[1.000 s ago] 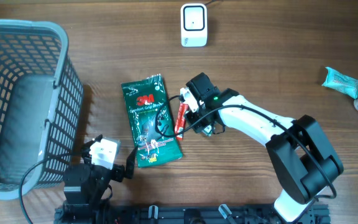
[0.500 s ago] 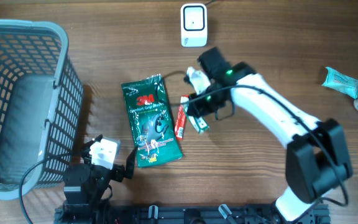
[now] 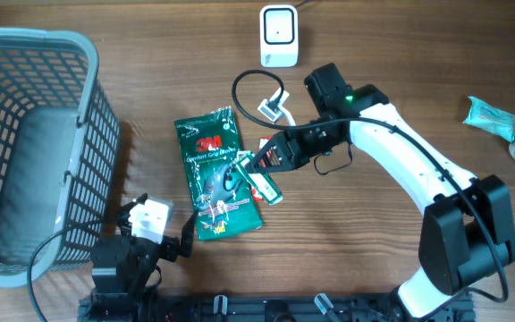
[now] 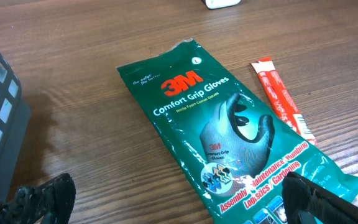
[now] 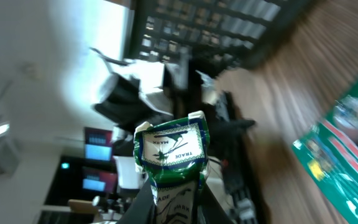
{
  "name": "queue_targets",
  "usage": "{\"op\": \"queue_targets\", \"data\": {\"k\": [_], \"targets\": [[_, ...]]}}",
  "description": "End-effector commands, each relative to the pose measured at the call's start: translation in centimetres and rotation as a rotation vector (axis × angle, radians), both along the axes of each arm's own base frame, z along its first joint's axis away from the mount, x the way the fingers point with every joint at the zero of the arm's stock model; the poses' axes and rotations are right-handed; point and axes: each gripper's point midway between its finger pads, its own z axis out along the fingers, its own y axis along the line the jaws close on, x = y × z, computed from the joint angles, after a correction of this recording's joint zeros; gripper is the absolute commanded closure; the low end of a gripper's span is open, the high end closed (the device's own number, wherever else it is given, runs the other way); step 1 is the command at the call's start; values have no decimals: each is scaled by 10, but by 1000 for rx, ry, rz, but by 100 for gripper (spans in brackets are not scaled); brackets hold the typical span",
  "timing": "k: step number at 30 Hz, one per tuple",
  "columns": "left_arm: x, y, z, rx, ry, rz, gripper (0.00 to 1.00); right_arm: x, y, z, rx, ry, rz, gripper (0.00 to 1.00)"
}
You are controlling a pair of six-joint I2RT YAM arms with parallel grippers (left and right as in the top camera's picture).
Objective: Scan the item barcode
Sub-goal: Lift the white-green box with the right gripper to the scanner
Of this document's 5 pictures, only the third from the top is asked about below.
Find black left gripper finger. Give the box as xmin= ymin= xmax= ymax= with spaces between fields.
xmin=116 ymin=193 xmax=148 ymax=228
xmin=179 ymin=210 xmax=198 ymax=258

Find green white gum pack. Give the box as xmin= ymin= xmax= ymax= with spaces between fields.
xmin=235 ymin=150 xmax=283 ymax=205

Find green 3M gloves packet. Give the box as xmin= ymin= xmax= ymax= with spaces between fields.
xmin=174 ymin=106 xmax=263 ymax=242

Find light green wipes pack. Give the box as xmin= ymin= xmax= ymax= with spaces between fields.
xmin=463 ymin=96 xmax=515 ymax=142

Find red coffee stick sachet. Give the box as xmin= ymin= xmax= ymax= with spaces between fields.
xmin=251 ymin=136 xmax=271 ymax=203

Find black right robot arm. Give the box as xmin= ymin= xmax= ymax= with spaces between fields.
xmin=245 ymin=64 xmax=515 ymax=321

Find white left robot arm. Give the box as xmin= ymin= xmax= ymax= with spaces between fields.
xmin=77 ymin=193 xmax=198 ymax=321

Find white barcode scanner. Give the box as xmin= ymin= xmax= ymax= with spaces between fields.
xmin=259 ymin=4 xmax=299 ymax=68

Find grey plastic basket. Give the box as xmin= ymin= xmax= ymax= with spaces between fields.
xmin=0 ymin=28 xmax=120 ymax=288

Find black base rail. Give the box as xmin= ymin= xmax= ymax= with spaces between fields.
xmin=77 ymin=288 xmax=477 ymax=322

